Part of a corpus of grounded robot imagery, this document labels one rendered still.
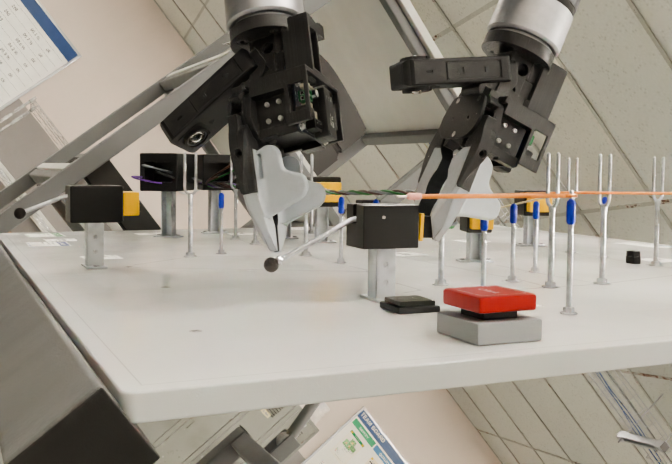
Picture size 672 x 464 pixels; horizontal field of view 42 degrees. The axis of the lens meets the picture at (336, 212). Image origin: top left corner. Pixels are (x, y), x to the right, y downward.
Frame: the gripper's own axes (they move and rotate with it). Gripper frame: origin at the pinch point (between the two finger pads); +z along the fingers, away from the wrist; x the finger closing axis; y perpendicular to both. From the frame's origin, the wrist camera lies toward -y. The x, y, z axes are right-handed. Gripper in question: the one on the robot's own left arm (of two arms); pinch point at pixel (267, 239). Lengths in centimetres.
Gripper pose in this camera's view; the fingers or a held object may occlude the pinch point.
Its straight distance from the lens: 78.2
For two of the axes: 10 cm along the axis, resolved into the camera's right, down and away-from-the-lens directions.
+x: 4.1, 2.0, 8.9
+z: 1.1, 9.6, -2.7
